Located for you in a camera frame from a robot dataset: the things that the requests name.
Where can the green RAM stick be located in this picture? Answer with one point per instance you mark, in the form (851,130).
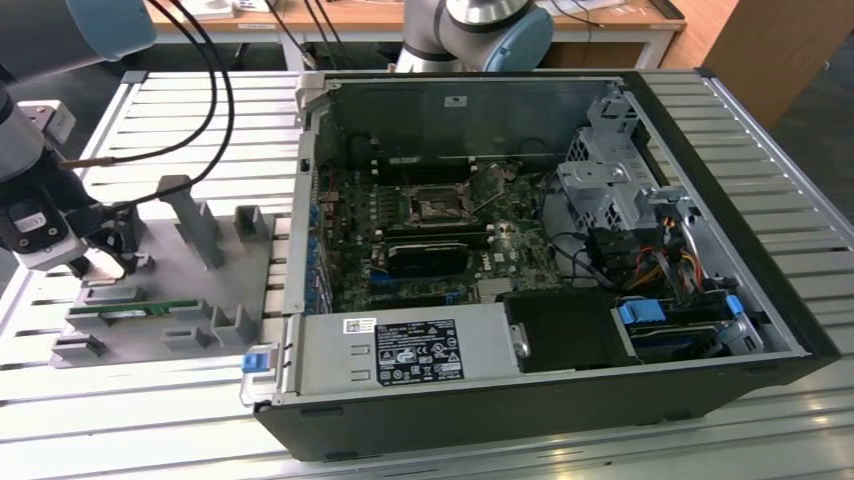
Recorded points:
(173,306)

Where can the silver metal drive cage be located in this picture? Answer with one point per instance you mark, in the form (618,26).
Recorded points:
(594,195)

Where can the CPU socket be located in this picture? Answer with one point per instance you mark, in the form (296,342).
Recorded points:
(440,207)

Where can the white papers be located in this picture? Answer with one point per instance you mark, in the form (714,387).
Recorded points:
(587,6)

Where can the small blue clip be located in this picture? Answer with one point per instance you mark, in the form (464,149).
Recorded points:
(734,305)

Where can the hard disk in blue carrier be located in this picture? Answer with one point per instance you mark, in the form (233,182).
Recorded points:
(640,312)

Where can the wooden cabinet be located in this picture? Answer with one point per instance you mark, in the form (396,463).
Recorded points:
(767,50)

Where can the black RAM slot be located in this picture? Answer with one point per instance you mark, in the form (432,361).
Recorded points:
(434,230)
(434,238)

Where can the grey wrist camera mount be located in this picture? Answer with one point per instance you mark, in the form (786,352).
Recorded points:
(53,120)

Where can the blue case latch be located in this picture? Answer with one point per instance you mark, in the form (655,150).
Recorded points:
(256,362)

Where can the grey parts rack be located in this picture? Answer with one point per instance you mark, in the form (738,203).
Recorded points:
(187,300)

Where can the wooden desk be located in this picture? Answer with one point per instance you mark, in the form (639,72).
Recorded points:
(374,22)

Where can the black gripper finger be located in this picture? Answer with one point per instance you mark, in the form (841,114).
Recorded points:
(127,240)
(81,265)

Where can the black open PC case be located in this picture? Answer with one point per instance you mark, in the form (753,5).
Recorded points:
(467,425)

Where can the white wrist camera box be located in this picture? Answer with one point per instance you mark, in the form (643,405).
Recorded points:
(47,250)

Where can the small silver heat sink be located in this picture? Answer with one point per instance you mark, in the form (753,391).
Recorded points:
(496,290)

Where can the black graphics card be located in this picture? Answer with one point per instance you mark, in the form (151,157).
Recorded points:
(427,262)

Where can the silver power supply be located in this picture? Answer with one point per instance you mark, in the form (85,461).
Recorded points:
(334,360)

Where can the green motherboard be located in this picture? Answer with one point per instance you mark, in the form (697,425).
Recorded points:
(520,250)

